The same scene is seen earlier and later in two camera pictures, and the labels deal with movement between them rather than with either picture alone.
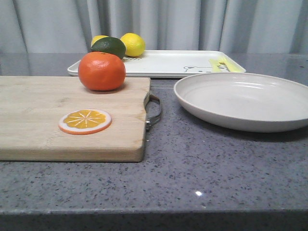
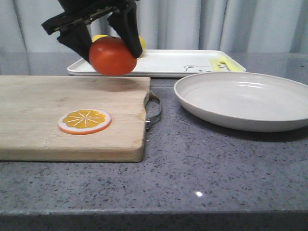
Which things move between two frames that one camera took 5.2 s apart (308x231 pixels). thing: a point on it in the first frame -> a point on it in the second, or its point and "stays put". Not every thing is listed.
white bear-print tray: x=176 y=63 stays put
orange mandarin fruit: x=101 y=71 -> x=108 y=56
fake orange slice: x=83 y=121 stays put
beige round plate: x=246 y=102 stays put
